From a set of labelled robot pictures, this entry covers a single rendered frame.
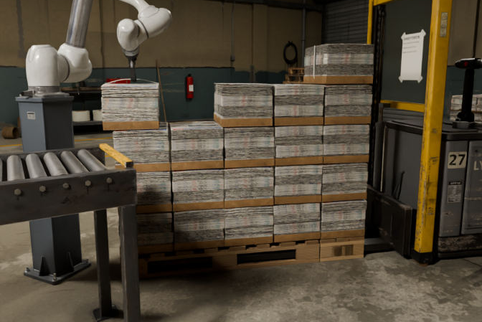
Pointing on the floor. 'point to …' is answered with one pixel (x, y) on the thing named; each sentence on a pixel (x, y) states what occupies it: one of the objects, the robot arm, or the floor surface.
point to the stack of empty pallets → (295, 76)
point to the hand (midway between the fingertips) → (133, 69)
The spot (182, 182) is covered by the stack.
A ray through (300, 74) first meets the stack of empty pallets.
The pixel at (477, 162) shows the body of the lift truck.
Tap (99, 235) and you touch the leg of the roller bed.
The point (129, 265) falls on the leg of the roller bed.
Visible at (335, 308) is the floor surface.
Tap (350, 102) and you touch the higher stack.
